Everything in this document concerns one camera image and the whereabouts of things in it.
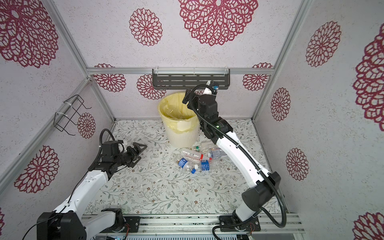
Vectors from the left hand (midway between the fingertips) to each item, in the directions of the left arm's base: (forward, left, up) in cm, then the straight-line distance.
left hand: (144, 153), depth 83 cm
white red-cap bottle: (+6, -24, -11) cm, 27 cm away
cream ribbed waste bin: (+18, -20, -14) cm, 30 cm away
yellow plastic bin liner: (+33, -16, -3) cm, 37 cm away
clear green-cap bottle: (+13, -35, -15) cm, 41 cm away
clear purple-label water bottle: (+9, -43, -16) cm, 47 cm away
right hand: (+14, -28, +31) cm, 44 cm away
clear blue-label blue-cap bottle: (-2, -34, -10) cm, 36 cm away
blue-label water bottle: (+3, -18, -12) cm, 22 cm away
